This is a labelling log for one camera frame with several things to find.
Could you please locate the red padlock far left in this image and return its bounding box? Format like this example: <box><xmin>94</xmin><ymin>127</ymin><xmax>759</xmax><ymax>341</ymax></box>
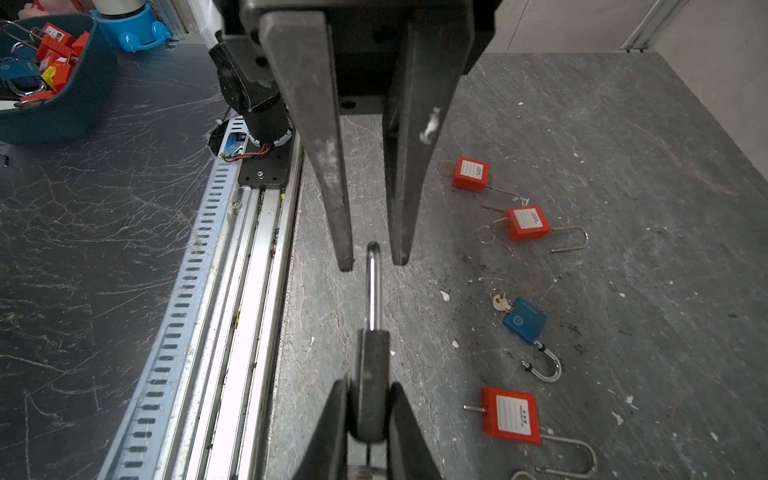
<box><xmin>437</xmin><ymin>156</ymin><xmax>530</xmax><ymax>206</ymax></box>

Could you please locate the small black padlock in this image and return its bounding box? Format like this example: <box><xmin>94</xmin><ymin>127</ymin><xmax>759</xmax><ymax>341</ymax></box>
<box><xmin>351</xmin><ymin>242</ymin><xmax>390</xmax><ymax>444</ymax></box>

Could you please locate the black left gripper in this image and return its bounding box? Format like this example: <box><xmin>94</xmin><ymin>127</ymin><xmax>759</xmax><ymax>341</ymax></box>
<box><xmin>238</xmin><ymin>1</ymin><xmax>500</xmax><ymax>272</ymax></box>

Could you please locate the blue toy figure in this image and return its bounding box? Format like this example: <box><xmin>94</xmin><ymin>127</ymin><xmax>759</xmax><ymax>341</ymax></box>
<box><xmin>91</xmin><ymin>0</ymin><xmax>172</xmax><ymax>53</ymax></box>

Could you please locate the dark teal storage bin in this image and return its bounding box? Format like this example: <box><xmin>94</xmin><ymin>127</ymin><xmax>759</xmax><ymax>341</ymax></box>
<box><xmin>1</xmin><ymin>14</ymin><xmax>118</xmax><ymax>145</ymax></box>

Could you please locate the blue padlock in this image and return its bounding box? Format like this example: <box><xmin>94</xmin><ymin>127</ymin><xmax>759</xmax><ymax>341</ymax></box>
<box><xmin>490</xmin><ymin>289</ymin><xmax>563</xmax><ymax>384</ymax></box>

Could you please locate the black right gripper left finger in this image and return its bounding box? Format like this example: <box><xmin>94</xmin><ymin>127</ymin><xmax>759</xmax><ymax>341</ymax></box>
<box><xmin>292</xmin><ymin>379</ymin><xmax>349</xmax><ymax>480</ymax></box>

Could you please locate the red padlock centre right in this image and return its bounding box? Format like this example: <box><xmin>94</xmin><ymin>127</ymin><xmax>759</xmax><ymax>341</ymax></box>
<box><xmin>462</xmin><ymin>387</ymin><xmax>598</xmax><ymax>479</ymax></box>

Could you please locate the red padlock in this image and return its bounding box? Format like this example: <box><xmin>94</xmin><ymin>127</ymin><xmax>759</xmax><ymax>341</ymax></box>
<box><xmin>462</xmin><ymin>387</ymin><xmax>598</xmax><ymax>479</ymax></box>
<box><xmin>475</xmin><ymin>205</ymin><xmax>590</xmax><ymax>254</ymax></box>
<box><xmin>437</xmin><ymin>156</ymin><xmax>530</xmax><ymax>206</ymax></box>

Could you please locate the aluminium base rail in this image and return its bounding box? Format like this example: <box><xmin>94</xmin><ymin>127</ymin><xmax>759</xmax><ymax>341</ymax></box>
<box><xmin>99</xmin><ymin>137</ymin><xmax>304</xmax><ymax>479</ymax></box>

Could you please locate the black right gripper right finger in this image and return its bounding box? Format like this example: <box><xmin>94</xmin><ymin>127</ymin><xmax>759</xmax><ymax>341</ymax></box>
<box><xmin>387</xmin><ymin>383</ymin><xmax>442</xmax><ymax>480</ymax></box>

